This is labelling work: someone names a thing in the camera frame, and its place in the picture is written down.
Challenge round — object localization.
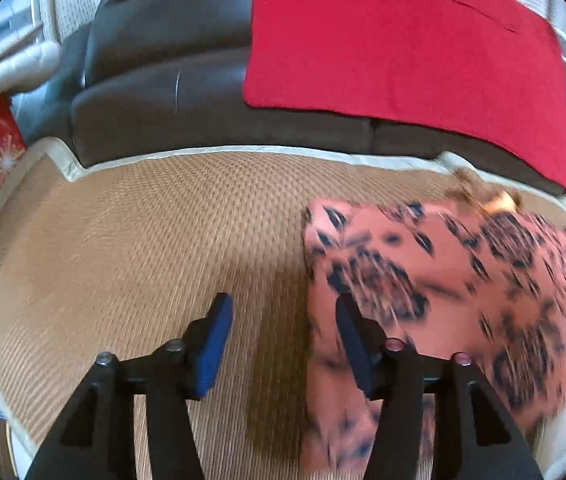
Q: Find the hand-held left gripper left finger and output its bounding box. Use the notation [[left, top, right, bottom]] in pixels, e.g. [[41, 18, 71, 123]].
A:
[[23, 292, 236, 480]]

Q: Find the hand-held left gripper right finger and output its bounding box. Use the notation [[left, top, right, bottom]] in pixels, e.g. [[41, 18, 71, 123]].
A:
[[335, 292, 546, 480]]

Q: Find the woven beige mat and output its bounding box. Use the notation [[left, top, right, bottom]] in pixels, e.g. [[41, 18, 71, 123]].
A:
[[0, 137, 566, 480]]

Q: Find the red cloth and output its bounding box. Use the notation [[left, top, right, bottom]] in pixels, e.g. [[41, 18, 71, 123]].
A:
[[242, 0, 566, 190]]

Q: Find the white striped pillow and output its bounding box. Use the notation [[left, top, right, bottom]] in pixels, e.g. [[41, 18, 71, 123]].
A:
[[0, 40, 62, 111]]

